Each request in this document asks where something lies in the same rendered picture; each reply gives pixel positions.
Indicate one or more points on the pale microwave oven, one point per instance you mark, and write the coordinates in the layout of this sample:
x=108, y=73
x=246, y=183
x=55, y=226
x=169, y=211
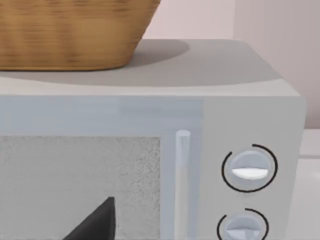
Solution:
x=225, y=112

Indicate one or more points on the pale microwave knob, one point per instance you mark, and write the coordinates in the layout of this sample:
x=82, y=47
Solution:
x=248, y=168
x=243, y=228

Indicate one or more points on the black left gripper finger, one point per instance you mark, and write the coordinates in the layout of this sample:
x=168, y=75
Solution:
x=100, y=222

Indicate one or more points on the pale blue microwave door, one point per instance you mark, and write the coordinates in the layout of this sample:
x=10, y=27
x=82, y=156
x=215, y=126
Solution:
x=100, y=117

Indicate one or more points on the woven wicker basket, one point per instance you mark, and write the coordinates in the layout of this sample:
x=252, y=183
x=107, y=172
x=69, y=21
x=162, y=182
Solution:
x=67, y=32

